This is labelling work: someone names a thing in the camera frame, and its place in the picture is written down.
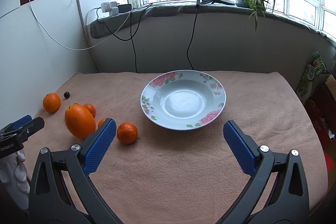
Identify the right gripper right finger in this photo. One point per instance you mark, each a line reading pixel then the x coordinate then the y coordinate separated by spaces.
pixel 277 188

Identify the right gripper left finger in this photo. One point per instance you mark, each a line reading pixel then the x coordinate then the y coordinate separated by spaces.
pixel 61 190

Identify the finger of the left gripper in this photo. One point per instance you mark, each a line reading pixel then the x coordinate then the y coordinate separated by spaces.
pixel 23 133
pixel 24 120

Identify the round orange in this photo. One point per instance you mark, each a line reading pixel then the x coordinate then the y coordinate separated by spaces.
pixel 51 103

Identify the dark plum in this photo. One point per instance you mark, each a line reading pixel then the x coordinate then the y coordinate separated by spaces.
pixel 66 95

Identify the large oval orange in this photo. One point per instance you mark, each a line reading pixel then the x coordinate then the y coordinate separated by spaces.
pixel 79 121

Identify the small mandarin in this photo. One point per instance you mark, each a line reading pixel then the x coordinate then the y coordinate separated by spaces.
pixel 127 133
pixel 91 109

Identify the tiny kumquat orange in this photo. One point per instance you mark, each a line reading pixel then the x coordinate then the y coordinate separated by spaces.
pixel 101 122

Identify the small mandarin front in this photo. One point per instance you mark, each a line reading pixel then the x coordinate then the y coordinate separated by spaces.
pixel 127 133

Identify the left white gloved hand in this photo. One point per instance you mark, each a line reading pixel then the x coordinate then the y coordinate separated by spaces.
pixel 14 178

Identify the pink towel table cover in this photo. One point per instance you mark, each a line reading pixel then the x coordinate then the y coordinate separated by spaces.
pixel 184 176

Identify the green patterned bag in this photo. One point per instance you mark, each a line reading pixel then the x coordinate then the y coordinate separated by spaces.
pixel 309 80

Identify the cardboard box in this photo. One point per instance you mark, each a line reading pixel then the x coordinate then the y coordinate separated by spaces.
pixel 331 85

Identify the grey windowsill cloth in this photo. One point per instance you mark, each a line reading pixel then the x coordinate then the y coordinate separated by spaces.
pixel 103 27

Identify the floral white plate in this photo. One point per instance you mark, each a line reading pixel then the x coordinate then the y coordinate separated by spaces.
pixel 183 100

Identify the white power strip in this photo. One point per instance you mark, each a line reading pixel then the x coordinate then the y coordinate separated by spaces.
pixel 110 7

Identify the black power adapter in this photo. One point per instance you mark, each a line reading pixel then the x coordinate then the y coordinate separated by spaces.
pixel 123 8

